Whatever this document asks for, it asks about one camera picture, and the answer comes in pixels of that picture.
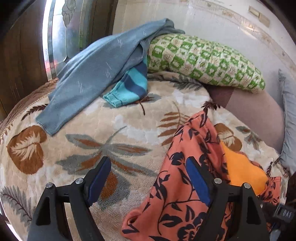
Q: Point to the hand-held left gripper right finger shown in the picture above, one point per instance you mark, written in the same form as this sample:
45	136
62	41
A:
198	184

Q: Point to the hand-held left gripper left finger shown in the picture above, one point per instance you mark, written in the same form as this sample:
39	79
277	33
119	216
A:
99	182

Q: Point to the orange floral shirt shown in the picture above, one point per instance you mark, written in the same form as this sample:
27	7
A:
182	215

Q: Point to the leaf print fleece blanket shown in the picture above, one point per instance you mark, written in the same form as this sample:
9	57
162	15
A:
74	129

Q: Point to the pink sofa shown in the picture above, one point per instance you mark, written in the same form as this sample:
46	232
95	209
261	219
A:
254	115

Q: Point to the teal striped knit garment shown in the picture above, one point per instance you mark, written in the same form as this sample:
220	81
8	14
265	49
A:
131	85

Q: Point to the grey pillow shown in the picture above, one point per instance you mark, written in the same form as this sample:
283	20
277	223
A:
289	120

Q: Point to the blue-grey sweater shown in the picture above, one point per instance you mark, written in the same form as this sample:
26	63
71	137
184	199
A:
92	74

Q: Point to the green checked pillow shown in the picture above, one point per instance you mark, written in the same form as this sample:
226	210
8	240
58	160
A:
203	62

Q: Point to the wooden headboard with mirror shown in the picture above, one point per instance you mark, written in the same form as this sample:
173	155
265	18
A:
25	51

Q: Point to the beige light switch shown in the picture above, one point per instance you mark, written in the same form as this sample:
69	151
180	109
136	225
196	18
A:
264	19
253	11

